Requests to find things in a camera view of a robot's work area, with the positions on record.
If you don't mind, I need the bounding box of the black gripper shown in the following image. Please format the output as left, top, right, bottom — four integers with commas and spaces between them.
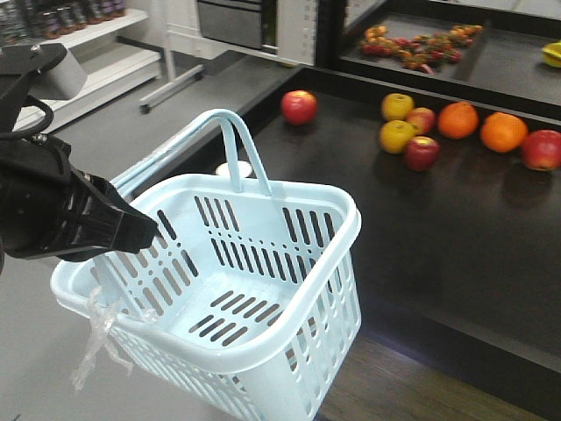
1, 137, 159, 262

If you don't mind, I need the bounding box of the light blue plastic basket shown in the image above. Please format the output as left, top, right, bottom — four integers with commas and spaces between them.
51, 109, 361, 420

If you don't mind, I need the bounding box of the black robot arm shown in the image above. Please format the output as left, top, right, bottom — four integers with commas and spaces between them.
1, 44, 158, 262

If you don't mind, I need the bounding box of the white store shelf unit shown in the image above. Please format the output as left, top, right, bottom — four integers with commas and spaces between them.
1, 1, 161, 134

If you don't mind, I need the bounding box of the small white dish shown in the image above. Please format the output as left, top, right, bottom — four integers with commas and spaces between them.
215, 160, 253, 178

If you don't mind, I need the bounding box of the lone red apple far left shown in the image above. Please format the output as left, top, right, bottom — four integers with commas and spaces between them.
280, 89, 317, 126

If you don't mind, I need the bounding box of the yellow apple front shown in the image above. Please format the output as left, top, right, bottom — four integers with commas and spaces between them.
379, 120, 415, 154

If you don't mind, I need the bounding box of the yellow apple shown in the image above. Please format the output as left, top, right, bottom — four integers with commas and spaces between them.
380, 93, 415, 121
379, 120, 415, 154

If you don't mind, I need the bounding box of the yellow apple back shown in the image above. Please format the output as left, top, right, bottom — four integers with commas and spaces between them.
380, 93, 415, 121

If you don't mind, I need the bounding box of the small red apple front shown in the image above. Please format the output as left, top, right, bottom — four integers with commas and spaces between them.
403, 136, 441, 172

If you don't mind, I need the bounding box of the small red apple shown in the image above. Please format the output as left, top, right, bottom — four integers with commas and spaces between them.
405, 107, 437, 135
403, 136, 441, 172

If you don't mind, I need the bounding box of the small red apple back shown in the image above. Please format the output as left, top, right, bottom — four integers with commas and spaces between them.
405, 107, 437, 135

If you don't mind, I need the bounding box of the black wooden produce stand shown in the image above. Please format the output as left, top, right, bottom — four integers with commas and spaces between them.
244, 1, 560, 420

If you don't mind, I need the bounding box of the orange left of pair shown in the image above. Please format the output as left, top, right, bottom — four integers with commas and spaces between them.
437, 101, 479, 139

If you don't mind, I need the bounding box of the orange of pair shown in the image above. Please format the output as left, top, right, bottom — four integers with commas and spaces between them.
437, 101, 479, 139
479, 112, 529, 153

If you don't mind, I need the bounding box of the orange right of pair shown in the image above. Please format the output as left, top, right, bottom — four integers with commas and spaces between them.
479, 112, 529, 153

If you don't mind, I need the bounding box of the large red apple by oranges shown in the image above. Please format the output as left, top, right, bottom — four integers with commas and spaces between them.
521, 130, 560, 171

